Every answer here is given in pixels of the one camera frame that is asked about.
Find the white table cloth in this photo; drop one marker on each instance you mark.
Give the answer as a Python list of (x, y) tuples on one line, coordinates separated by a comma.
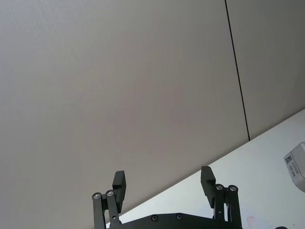
[(259, 181)]

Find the white power strip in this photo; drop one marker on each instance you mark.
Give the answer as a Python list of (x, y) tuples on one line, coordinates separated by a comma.
[(296, 164)]

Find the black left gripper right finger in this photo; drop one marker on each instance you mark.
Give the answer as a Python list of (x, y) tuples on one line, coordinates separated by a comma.
[(207, 183)]

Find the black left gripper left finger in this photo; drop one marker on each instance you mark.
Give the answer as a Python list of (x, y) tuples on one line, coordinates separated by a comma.
[(118, 188)]

